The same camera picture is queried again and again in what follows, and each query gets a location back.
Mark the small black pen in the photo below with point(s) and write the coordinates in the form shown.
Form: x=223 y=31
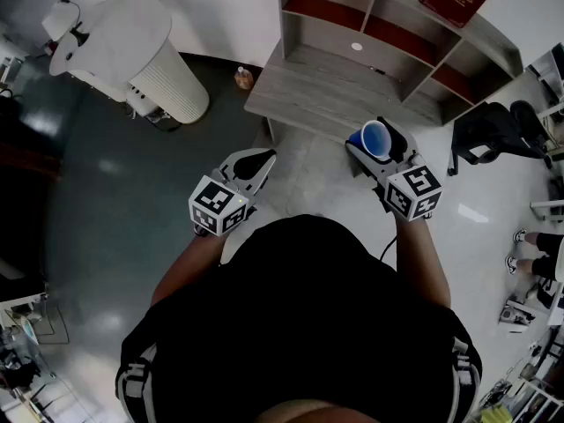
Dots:
x=378 y=71

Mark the blue cup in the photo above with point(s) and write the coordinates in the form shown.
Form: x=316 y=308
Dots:
x=374 y=139

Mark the yellow sponge pack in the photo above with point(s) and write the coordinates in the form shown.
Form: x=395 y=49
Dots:
x=495 y=414

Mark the black office chair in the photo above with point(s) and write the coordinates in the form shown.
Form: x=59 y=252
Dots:
x=489 y=132

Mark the grey wooden shelf desk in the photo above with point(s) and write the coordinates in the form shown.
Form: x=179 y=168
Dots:
x=308 y=95

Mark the grey wooden shelf unit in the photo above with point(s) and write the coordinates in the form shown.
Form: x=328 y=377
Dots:
x=480 y=33

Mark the orange drink bottle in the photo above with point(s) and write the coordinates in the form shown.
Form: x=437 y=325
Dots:
x=243 y=78

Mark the person's black shirt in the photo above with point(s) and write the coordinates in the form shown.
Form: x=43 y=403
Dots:
x=299 y=324

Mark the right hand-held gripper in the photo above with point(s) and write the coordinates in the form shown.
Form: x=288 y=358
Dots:
x=412 y=192

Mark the person's right forearm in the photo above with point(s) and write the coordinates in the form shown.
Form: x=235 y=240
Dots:
x=420 y=262

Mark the person's left forearm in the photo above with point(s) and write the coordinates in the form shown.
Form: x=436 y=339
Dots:
x=189 y=262

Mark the white round appliance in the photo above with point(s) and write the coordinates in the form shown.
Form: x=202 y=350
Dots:
x=128 y=38

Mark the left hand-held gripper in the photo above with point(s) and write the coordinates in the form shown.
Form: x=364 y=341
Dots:
x=218 y=205

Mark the small white round object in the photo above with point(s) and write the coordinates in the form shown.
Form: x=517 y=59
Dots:
x=357 y=46

